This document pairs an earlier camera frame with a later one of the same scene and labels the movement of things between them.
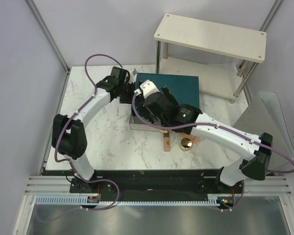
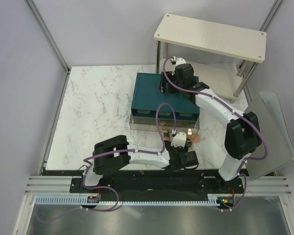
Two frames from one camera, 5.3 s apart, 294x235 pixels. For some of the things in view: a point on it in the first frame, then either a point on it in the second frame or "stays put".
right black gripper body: (163, 122) to (173, 78)
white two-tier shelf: (224, 57) stays put
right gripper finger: (144, 112) to (162, 84)
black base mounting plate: (150, 185) stays put
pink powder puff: (194, 138) stays put
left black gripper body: (127, 92) to (179, 150)
